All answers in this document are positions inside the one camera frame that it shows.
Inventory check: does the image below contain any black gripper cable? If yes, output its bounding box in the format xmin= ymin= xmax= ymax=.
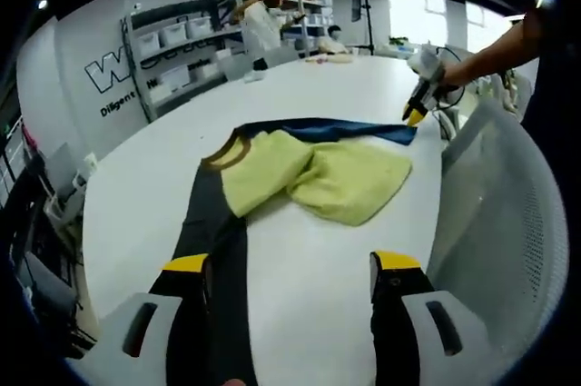
xmin=430 ymin=45 xmax=468 ymax=111

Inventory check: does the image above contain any stand with hanging bag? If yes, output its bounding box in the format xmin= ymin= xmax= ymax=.
xmin=17 ymin=117 xmax=44 ymax=164

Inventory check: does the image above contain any yellow blue grey garment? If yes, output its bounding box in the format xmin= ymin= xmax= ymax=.
xmin=165 ymin=116 xmax=419 ymax=386

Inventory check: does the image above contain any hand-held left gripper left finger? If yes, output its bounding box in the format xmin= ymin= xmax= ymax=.
xmin=74 ymin=252 xmax=211 ymax=386

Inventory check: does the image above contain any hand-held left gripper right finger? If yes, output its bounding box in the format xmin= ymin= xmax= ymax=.
xmin=368 ymin=249 xmax=509 ymax=386

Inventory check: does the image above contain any group of white storage bins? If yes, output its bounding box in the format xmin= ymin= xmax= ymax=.
xmin=134 ymin=15 xmax=228 ymax=104

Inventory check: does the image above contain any grey mesh chair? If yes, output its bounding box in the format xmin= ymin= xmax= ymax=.
xmin=428 ymin=99 xmax=571 ymax=373

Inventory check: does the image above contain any black tripod stand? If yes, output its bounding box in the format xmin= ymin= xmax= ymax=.
xmin=351 ymin=0 xmax=378 ymax=55

